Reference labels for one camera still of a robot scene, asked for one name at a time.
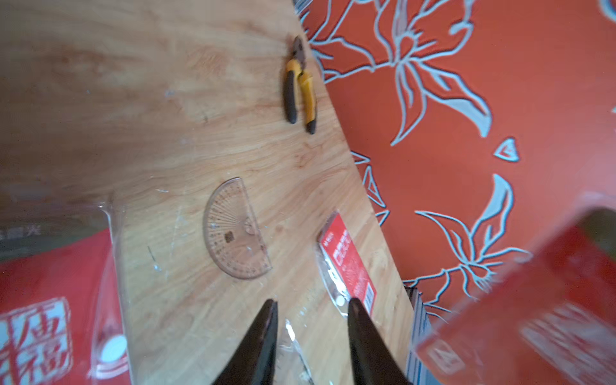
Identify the clear triangle ruler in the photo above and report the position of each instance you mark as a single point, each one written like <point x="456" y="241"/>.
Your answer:
<point x="291" y="366"/>

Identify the red ruler set package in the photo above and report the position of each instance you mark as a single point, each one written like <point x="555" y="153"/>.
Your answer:
<point x="341" y="267"/>
<point x="61" y="312"/>
<point x="549" y="320"/>

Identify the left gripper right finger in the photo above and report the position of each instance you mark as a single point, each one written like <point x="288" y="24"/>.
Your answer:
<point x="371" y="361"/>

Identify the clear protractor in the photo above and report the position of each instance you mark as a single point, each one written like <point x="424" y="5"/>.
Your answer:
<point x="231" y="233"/>

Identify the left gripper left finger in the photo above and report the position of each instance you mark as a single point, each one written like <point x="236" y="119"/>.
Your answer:
<point x="254" y="360"/>

